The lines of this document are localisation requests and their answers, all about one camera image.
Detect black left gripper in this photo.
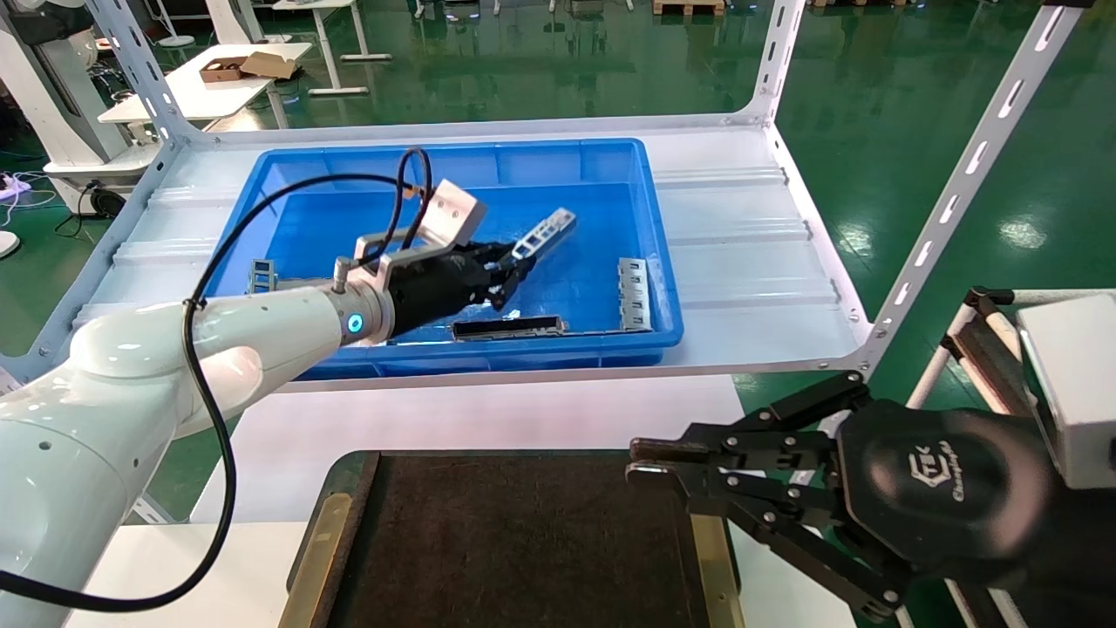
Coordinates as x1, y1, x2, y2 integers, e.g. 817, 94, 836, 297
384, 242, 537, 339

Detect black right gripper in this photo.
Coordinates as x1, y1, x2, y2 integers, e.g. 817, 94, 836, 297
626, 371, 1060, 622

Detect black long metal part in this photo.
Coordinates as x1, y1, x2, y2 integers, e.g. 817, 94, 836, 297
451, 316, 568, 341

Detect silver slotted metal part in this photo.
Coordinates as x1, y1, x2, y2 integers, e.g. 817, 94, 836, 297
617, 257, 653, 333

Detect black tray container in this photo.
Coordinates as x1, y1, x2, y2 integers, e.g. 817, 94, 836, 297
279, 449, 742, 628

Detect large blue plastic bin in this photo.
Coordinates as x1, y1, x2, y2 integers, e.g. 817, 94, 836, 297
172, 138, 685, 382

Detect grey metal shelf rack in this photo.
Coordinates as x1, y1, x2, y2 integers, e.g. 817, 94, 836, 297
0, 0, 1091, 524

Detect white desk with T-leg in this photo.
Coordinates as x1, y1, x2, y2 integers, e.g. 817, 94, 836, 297
270, 0, 393, 97

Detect flat cardboard box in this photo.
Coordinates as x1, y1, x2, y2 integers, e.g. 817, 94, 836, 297
240, 51, 300, 81

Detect black round floor device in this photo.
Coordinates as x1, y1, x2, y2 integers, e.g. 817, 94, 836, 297
87, 185, 128, 220

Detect white robot column stand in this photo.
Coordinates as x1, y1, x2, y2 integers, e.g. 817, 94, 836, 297
0, 0, 163, 189

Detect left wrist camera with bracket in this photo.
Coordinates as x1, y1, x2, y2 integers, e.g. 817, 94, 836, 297
334, 179, 487, 293

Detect white tube frame black joints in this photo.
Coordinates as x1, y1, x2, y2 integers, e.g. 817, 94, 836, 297
907, 286, 1116, 411

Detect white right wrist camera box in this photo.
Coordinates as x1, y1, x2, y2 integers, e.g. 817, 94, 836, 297
1016, 294, 1116, 489

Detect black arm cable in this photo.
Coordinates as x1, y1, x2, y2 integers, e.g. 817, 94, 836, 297
0, 147, 434, 611

